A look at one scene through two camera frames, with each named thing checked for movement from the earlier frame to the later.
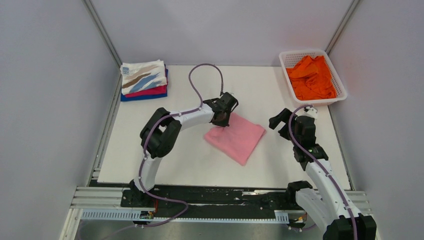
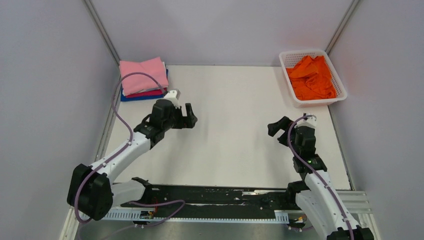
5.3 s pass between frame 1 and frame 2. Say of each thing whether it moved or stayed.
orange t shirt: stayed
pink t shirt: moved
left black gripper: moved
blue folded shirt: stayed
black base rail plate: stayed
